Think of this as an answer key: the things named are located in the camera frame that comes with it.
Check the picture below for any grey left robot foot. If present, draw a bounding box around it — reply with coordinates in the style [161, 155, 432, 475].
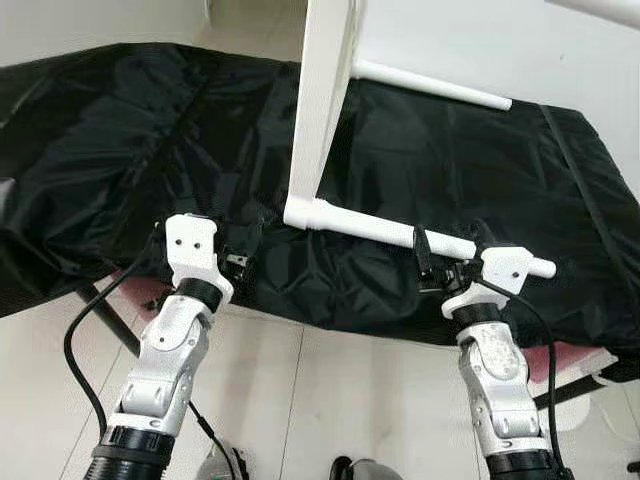
[200, 445, 249, 480]

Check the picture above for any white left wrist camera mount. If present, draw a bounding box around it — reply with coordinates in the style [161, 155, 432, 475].
[165, 213, 236, 304]

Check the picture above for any black table cloth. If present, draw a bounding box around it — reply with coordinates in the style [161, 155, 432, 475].
[0, 42, 640, 383]

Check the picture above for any grey robot foot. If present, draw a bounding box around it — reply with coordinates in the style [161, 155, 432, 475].
[330, 456, 401, 480]
[200, 445, 249, 480]

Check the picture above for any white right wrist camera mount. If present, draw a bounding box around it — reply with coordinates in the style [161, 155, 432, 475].
[442, 245, 534, 321]

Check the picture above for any grey right robot foot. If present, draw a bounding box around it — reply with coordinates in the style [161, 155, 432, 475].
[330, 456, 401, 480]

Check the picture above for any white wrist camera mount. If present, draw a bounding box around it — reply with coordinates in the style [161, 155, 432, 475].
[442, 245, 534, 321]
[165, 213, 236, 304]

